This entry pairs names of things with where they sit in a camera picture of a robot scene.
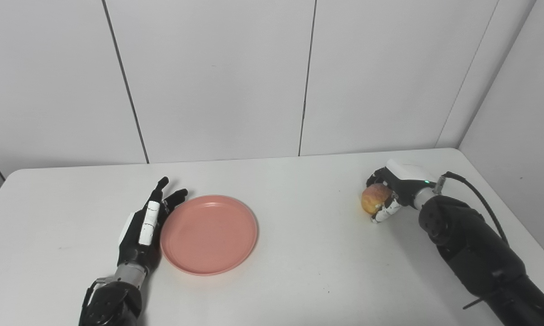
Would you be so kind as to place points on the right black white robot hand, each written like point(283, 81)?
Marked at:
point(405, 183)

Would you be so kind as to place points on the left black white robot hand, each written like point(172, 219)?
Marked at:
point(138, 240)

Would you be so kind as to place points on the cream puff pastry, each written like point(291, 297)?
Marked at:
point(374, 199)

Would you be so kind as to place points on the pink round plate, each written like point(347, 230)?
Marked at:
point(208, 234)

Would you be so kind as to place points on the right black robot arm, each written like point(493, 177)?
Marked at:
point(475, 249)

